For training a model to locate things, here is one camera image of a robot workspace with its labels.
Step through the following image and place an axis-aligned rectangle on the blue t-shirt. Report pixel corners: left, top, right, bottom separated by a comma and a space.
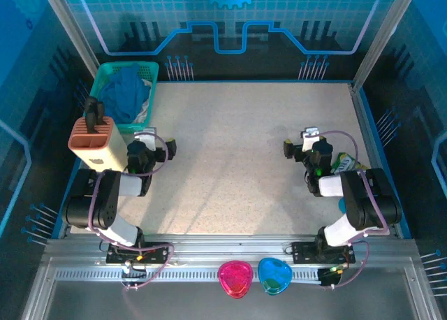
98, 63, 150, 125

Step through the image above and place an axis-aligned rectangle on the green yellow snack packet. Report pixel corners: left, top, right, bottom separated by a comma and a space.
330, 152, 369, 176

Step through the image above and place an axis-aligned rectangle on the brown cream knife block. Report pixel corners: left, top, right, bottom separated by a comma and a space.
67, 116, 131, 171

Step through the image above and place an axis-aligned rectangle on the white t-shirt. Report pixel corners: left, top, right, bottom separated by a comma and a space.
132, 78, 155, 124

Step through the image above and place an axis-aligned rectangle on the teal plastic laundry basket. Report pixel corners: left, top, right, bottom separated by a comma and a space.
88, 61, 160, 134

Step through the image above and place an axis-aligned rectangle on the small black controller board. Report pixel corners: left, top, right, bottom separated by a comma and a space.
318, 266, 343, 287
121, 262, 148, 283

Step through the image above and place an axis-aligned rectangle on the blue heart-shaped container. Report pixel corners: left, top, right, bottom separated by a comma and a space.
258, 257, 293, 296

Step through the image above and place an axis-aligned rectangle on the pink heart-shaped container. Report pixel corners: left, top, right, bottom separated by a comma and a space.
217, 259, 254, 298

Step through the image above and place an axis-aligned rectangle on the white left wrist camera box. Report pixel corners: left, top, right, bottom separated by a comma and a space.
133, 126, 158, 150

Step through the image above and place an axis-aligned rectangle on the black knife handle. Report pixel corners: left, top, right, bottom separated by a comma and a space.
96, 101, 108, 126
84, 96, 99, 134

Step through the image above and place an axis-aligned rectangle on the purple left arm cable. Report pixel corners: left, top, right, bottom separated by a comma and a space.
87, 131, 176, 291

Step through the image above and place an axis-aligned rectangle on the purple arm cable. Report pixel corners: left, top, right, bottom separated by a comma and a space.
87, 131, 176, 291
302, 129, 390, 290

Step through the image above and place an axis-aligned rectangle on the aluminium frame rail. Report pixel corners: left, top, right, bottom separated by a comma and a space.
20, 233, 443, 320

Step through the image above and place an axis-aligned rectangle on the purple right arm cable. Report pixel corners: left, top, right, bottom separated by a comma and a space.
302, 129, 390, 290

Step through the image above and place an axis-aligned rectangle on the aluminium frame post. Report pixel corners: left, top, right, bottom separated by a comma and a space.
351, 0, 422, 92
37, 0, 103, 78

